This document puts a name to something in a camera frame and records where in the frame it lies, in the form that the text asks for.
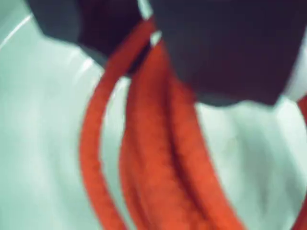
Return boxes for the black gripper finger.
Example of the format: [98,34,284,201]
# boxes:
[148,0,307,106]
[26,0,147,60]

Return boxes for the red charging cable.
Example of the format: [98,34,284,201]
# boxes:
[79,18,307,230]

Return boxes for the light green round bowl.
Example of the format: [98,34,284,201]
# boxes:
[0,0,307,230]

